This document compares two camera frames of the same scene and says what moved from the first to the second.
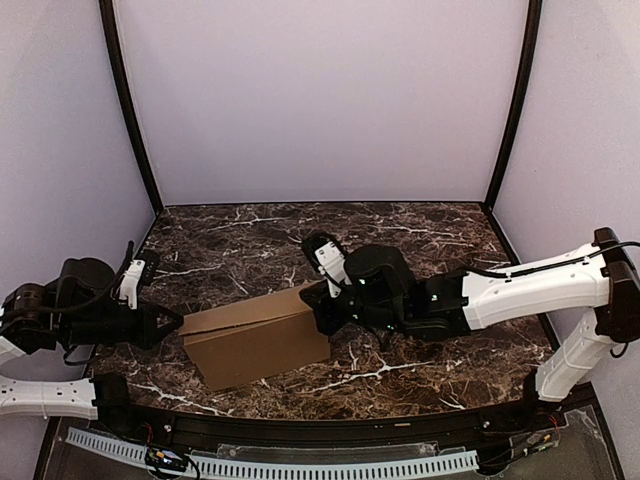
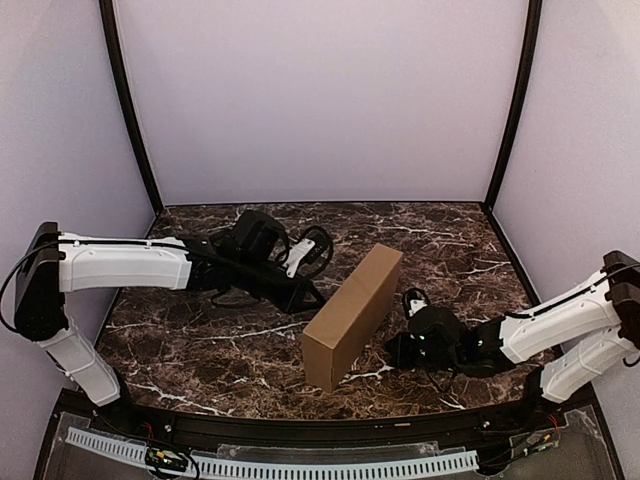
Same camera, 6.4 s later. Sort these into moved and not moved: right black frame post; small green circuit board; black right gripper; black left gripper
Moved: black right gripper; black left gripper
Not moved: right black frame post; small green circuit board
